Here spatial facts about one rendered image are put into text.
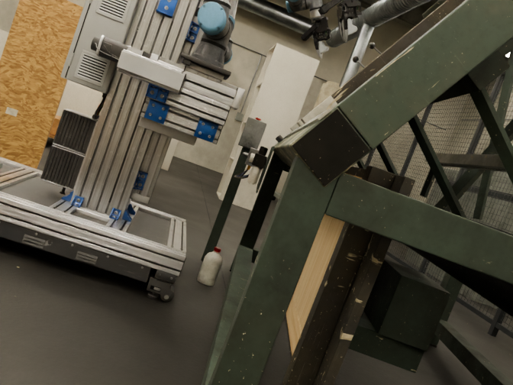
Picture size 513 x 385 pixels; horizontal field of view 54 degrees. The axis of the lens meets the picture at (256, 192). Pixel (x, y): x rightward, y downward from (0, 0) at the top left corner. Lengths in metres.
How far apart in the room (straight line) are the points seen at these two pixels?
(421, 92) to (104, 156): 1.75
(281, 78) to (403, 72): 5.45
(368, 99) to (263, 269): 0.39
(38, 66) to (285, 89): 3.44
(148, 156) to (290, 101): 4.11
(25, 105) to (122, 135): 1.46
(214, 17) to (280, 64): 4.33
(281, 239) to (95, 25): 1.68
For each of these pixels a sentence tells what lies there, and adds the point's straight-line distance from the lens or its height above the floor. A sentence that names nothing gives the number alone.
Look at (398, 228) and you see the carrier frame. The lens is 1.04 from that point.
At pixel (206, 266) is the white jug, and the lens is 2.73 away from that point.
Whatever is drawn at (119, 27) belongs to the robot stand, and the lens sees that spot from 2.46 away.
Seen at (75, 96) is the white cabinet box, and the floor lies 0.58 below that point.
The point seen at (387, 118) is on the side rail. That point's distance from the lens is 1.02.
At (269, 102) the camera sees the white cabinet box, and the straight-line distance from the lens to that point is 6.41.
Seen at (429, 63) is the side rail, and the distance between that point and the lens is 1.05.
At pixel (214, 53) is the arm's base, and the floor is 1.09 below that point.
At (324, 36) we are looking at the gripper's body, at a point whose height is 1.46.
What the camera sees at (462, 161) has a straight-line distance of 2.00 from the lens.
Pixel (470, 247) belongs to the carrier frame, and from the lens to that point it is 1.09.
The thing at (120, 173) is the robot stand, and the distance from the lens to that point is 2.48.
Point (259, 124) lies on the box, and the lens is 3.08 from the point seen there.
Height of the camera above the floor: 0.78
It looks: 5 degrees down
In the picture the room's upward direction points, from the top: 21 degrees clockwise
